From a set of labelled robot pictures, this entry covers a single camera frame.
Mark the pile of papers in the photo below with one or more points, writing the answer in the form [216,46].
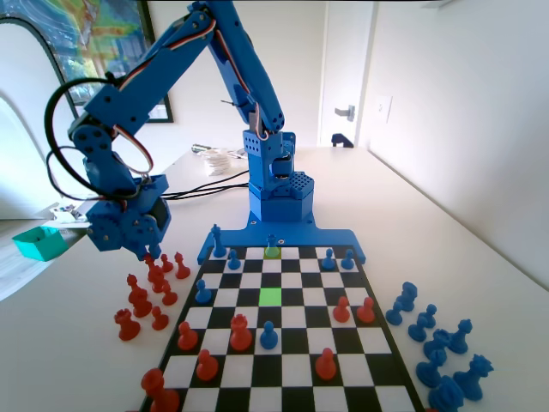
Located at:
[64,214]

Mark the black framed map poster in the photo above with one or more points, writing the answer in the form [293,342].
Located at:
[73,51]

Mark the blue plastic clamp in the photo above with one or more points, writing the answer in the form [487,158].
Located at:
[341,139]

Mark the red bishop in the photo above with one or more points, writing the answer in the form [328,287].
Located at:
[182,271]
[132,283]

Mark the red knight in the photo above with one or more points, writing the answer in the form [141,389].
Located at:
[157,281]
[140,305]

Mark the blue queen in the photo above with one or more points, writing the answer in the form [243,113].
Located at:
[472,382]

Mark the white stacked items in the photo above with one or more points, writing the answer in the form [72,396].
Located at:
[216,165]

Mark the blue base plate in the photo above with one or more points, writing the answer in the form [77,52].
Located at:
[334,238]

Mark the red rook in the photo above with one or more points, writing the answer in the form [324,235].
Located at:
[240,339]
[127,330]

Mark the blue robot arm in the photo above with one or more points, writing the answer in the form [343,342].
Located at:
[253,86]

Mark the teal plastic box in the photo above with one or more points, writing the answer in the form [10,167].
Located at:
[43,246]

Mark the flat printed papers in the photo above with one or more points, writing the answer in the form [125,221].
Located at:
[236,153]

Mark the white arched panel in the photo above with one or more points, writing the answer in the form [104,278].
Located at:
[25,86]

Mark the black and white chessboard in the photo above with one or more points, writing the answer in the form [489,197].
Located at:
[296,343]

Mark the red pawn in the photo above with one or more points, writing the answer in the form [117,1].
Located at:
[342,314]
[326,370]
[366,314]
[207,371]
[187,341]
[167,265]
[159,322]
[169,297]

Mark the small metal object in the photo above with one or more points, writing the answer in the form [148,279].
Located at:
[197,148]

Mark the blue king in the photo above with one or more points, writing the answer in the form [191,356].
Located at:
[218,246]

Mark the white door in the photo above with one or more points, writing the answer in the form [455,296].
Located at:
[343,64]

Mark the white light switch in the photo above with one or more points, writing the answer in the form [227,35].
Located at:
[383,109]

